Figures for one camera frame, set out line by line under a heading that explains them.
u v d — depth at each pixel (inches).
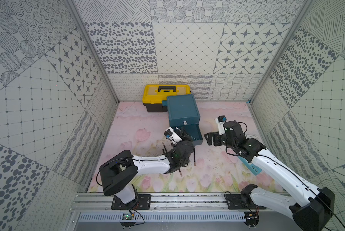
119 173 17.3
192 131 36.5
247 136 38.5
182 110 34.0
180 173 33.0
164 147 37.3
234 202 28.9
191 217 27.6
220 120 26.6
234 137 22.2
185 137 27.6
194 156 35.6
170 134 26.6
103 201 29.9
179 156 24.2
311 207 14.6
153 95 40.2
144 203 29.0
